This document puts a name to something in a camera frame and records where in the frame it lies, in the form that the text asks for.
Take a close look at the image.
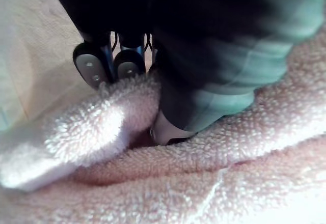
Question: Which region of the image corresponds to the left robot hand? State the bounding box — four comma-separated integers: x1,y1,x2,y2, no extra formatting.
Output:
45,0,326,146

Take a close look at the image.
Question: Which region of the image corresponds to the pink terry towel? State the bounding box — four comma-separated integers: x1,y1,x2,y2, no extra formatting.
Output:
0,26,326,224

